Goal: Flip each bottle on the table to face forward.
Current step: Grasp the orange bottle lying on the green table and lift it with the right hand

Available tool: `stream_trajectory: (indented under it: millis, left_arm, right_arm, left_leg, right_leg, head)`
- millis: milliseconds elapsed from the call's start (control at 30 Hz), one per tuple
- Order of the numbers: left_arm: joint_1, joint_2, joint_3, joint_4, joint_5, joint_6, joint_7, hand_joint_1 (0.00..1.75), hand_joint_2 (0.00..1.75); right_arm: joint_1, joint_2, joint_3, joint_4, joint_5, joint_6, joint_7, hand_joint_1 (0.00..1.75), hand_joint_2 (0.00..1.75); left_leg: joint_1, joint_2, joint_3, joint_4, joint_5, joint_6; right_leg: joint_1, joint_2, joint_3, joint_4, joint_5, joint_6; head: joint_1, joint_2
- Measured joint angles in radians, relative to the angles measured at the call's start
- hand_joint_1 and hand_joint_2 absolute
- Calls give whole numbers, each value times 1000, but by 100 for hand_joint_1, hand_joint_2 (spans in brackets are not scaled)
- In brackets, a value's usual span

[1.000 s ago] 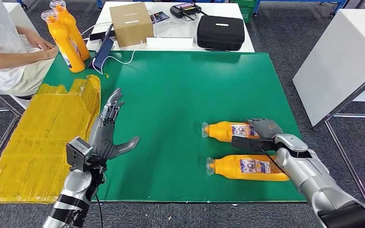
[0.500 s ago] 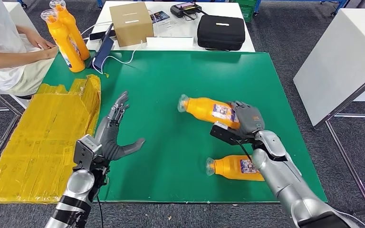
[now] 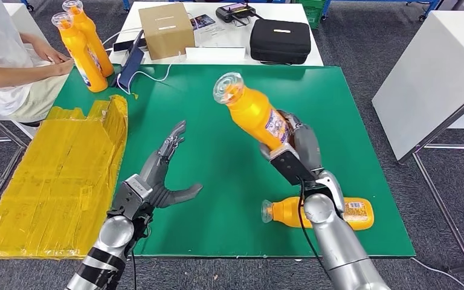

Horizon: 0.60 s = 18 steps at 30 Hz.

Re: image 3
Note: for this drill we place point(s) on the person's left hand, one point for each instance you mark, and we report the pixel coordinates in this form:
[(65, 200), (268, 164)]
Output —
[(52, 52)]

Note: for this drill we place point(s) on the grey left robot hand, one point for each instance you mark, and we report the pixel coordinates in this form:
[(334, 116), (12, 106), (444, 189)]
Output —
[(156, 176)]

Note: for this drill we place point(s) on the person's right hand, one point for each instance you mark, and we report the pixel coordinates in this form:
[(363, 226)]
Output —
[(64, 67)]

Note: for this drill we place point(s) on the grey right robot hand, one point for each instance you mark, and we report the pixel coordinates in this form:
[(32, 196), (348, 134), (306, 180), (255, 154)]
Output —
[(308, 144)]

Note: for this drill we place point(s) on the orange bottle with clear cap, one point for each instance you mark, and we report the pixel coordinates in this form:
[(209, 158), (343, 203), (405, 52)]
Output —
[(80, 56), (96, 44), (286, 212), (252, 114)]

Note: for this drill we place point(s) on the person's right forearm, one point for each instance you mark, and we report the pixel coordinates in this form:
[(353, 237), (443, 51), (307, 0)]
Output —
[(16, 76)]

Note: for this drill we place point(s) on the person's left forearm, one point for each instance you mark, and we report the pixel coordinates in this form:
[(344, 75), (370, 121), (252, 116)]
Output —
[(28, 39)]

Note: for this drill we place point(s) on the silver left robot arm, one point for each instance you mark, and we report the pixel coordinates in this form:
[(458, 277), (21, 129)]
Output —
[(112, 248)]

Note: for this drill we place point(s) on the white table behind person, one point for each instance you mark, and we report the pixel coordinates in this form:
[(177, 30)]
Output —
[(24, 20)]

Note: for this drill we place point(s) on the black phone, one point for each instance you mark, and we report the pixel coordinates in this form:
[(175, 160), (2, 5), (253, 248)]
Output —
[(123, 44)]

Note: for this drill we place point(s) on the blue tablet cover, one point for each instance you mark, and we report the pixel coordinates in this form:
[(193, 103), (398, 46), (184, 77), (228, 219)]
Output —
[(132, 64)]

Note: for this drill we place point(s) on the black zipped carry case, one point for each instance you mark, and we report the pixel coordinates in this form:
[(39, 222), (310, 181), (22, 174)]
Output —
[(280, 42)]

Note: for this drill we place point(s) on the brown cardboard box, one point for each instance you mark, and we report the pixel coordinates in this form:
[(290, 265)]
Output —
[(166, 32)]

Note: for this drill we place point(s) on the yellow taped cardboard sheet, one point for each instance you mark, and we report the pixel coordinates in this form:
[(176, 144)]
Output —
[(48, 180)]

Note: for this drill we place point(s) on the green plastic crate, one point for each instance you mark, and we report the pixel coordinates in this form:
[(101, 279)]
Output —
[(312, 14)]

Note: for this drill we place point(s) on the white side table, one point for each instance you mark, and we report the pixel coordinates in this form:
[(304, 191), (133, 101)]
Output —
[(428, 84)]

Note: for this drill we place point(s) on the printed leaflet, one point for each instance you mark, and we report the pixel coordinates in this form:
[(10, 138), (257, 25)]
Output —
[(203, 21)]

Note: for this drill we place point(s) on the black handheld controller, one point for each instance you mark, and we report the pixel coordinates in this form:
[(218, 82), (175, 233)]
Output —
[(234, 12)]

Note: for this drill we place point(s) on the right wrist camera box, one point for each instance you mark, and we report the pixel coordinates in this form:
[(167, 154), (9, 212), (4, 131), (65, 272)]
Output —
[(292, 166)]

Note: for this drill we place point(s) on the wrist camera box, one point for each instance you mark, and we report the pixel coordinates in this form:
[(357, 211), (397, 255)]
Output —
[(292, 166), (132, 196)]

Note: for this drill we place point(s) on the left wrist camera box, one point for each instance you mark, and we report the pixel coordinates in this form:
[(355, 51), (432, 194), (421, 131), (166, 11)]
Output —
[(132, 196)]

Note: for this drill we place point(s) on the grey metal leg frame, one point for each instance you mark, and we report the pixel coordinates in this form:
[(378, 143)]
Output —
[(4, 132)]

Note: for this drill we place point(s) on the grey metal table frame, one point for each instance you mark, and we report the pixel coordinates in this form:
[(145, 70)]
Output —
[(440, 208)]

